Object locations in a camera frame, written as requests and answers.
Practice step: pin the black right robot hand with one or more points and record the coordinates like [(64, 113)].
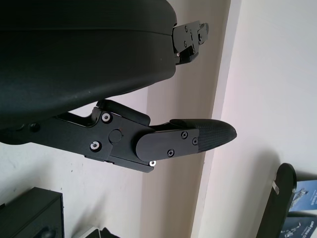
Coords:
[(116, 234)]

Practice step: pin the black camera box base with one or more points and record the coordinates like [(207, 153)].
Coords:
[(29, 213)]

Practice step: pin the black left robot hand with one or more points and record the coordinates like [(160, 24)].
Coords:
[(74, 62)]

